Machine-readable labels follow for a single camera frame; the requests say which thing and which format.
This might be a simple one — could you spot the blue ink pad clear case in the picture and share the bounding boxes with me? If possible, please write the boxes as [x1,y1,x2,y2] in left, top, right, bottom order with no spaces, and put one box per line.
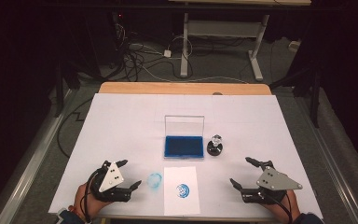
[163,115,206,161]

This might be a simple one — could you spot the bundle of black floor cables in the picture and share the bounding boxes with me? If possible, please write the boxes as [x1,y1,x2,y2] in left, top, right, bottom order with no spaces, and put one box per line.
[113,22,195,83]

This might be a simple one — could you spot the blue round ink mark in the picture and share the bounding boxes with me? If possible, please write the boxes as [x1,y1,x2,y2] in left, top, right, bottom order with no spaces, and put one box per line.
[145,172,164,189]

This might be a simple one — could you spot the hand-held gripper black cable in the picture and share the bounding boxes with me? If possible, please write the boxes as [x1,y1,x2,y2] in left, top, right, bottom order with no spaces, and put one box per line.
[79,166,105,224]
[259,189,294,224]

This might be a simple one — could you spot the round stamp with clear handle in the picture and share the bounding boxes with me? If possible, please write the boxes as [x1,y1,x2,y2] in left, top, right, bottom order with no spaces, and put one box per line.
[211,133,224,147]

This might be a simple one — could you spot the right hand-held gripper black cable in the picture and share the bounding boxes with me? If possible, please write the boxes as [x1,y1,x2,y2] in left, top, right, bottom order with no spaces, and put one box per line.
[259,189,294,224]

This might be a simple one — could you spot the white paper sheet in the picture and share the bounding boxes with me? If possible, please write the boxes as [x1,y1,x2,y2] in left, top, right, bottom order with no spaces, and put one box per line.
[162,166,201,217]

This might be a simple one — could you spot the large white table cover sheet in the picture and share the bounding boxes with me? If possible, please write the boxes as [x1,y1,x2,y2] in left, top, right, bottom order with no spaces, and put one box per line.
[48,92,324,220]

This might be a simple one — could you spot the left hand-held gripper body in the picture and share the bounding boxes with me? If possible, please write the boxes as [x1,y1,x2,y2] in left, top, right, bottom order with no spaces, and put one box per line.
[89,160,133,203]

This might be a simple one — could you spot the white floor cable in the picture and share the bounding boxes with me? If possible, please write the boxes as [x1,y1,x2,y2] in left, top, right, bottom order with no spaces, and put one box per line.
[136,43,250,85]

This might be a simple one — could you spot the black cable beside table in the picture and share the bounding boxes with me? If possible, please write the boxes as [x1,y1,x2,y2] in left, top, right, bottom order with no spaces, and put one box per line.
[56,97,94,159]

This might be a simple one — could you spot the person's left hand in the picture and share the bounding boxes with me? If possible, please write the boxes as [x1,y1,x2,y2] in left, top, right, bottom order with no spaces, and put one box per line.
[74,182,113,218]

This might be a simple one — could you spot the white metal desk frame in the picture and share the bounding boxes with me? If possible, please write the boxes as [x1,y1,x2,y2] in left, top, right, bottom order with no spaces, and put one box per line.
[167,0,312,82]

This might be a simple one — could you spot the metal floor rail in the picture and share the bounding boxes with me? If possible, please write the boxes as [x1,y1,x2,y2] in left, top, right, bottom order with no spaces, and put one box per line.
[0,88,77,224]
[293,94,358,224]

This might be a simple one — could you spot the person's right hand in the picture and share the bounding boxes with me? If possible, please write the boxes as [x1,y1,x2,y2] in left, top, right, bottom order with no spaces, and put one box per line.
[262,189,302,224]

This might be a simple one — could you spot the white power strip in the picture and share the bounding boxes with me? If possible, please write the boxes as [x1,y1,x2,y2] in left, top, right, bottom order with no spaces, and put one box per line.
[287,40,302,53]

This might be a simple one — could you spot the left hand-held gripper black cable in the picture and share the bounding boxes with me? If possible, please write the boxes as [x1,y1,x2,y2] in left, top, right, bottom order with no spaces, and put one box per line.
[79,166,105,224]

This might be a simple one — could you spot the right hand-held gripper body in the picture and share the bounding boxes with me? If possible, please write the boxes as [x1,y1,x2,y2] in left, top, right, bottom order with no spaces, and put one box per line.
[241,160,304,205]

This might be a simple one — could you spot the black round stamp cover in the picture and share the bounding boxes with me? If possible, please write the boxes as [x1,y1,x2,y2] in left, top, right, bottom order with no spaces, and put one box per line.
[206,140,224,157]

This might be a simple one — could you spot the black stand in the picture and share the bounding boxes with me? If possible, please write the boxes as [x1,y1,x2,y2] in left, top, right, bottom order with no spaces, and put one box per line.
[53,60,82,119]
[269,66,324,129]

